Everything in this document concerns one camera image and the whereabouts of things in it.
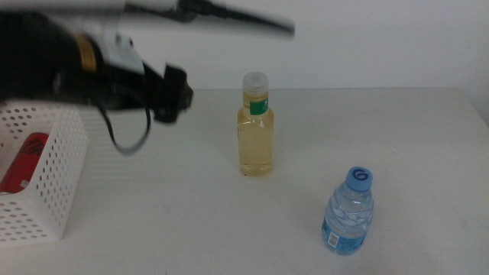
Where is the clear bottle of yellow liquid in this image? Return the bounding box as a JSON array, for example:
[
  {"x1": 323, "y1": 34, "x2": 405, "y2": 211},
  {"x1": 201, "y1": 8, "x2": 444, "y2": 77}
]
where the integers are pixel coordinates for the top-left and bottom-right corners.
[{"x1": 237, "y1": 71, "x2": 275, "y2": 178}]

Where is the red soda can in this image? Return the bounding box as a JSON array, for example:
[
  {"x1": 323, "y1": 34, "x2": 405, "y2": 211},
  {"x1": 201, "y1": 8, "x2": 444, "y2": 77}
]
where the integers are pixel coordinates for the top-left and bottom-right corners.
[{"x1": 0, "y1": 132, "x2": 50, "y2": 195}]

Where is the small water bottle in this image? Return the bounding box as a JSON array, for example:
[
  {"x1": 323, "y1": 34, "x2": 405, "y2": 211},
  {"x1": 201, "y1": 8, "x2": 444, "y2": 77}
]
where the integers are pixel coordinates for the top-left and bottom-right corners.
[{"x1": 321, "y1": 166, "x2": 374, "y2": 256}]

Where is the white perforated plastic basket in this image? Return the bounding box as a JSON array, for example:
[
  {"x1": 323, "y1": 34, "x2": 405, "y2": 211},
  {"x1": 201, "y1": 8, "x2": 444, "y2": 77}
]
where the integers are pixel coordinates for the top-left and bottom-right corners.
[{"x1": 0, "y1": 99, "x2": 89, "y2": 244}]

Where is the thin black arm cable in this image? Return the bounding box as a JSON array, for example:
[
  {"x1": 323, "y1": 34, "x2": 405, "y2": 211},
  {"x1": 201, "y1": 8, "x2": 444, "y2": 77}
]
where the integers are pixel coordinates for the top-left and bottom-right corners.
[{"x1": 95, "y1": 86, "x2": 152, "y2": 157}]

